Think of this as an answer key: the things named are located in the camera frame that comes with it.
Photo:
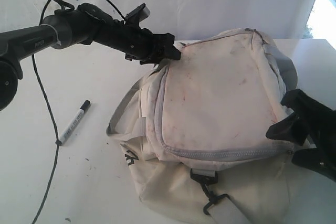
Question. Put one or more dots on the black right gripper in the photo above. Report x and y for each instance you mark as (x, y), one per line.
(313, 120)

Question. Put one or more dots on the black and white marker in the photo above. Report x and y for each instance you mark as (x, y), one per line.
(73, 123)

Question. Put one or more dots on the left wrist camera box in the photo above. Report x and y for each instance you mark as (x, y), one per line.
(137, 15)

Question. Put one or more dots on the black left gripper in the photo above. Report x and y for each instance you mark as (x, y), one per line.
(138, 44)

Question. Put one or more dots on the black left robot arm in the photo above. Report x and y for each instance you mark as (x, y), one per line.
(84, 24)

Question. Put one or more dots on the white fabric backpack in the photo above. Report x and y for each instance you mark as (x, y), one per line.
(193, 132)

